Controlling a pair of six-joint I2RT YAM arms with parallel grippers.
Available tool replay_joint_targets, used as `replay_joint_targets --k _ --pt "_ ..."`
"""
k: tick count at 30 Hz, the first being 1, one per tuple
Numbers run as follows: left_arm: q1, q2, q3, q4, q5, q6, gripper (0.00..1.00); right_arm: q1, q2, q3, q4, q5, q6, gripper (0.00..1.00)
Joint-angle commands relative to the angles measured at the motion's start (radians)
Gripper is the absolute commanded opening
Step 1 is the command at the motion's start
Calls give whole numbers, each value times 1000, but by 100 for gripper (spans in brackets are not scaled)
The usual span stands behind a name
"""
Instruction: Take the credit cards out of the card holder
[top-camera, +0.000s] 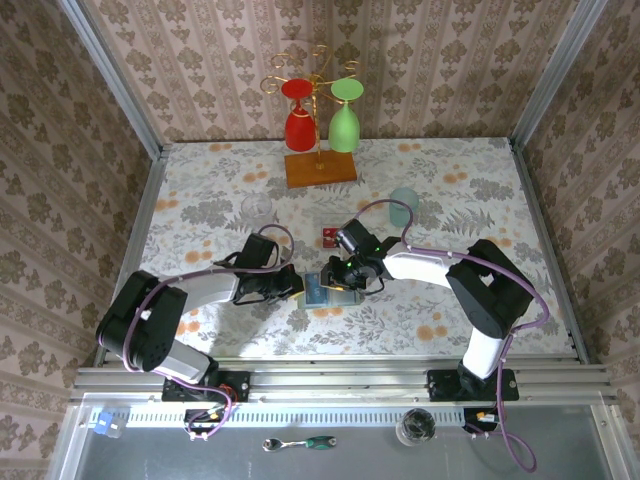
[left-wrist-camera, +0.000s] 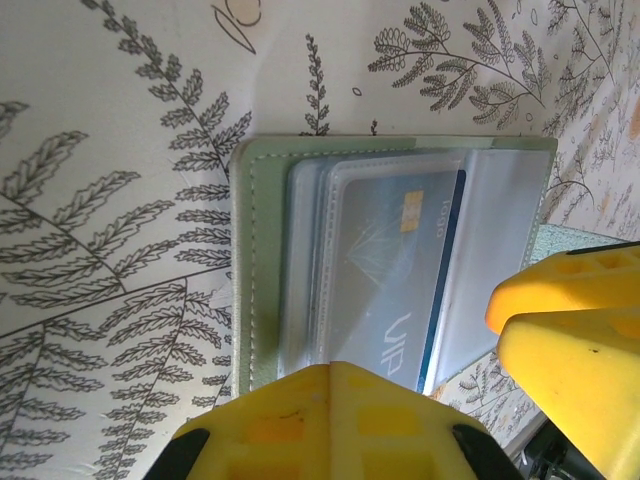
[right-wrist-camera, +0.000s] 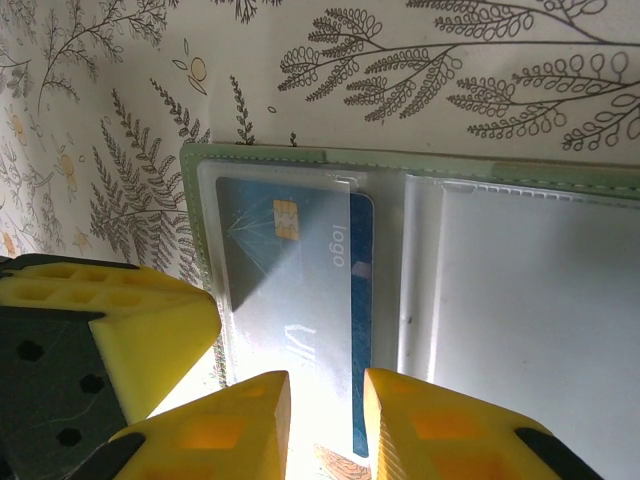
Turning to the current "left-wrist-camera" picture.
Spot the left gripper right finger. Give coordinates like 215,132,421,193
329,362,507,480

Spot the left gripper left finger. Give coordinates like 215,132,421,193
171,362,332,480

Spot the green card holder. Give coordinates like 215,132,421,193
230,133,640,399

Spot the blue VIP credit card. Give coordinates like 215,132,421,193
319,168,469,396

